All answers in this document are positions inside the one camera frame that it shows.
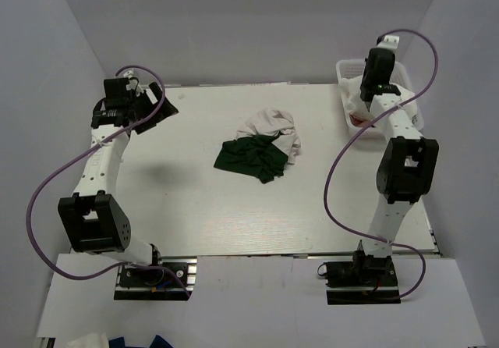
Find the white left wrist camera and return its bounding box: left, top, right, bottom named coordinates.
left=122, top=70, right=142, bottom=91

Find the white green Charlie Brown shirt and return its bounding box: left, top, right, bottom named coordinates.
left=214, top=108, right=302, bottom=184

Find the blue cloth at bottom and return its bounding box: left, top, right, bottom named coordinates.
left=108, top=335, right=173, bottom=348

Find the white plastic basket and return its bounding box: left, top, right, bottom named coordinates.
left=336, top=59, right=414, bottom=137

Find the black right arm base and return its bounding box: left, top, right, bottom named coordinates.
left=317, top=250, right=401, bottom=305

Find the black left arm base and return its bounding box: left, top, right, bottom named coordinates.
left=114, top=257, right=197, bottom=301

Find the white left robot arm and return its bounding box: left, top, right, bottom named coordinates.
left=58, top=77, right=178, bottom=285

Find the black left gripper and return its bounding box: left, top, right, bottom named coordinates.
left=128, top=82, right=179, bottom=134

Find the pink t shirt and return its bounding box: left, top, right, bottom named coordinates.
left=350, top=116, right=368, bottom=127

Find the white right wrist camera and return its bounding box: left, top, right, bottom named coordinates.
left=376, top=34, right=400, bottom=52

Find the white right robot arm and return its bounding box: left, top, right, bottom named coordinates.
left=352, top=47, right=439, bottom=285

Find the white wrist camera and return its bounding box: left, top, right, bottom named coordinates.
left=376, top=34, right=400, bottom=52
left=122, top=70, right=142, bottom=91

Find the white t shirt black print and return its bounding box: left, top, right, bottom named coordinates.
left=360, top=94, right=422, bottom=131

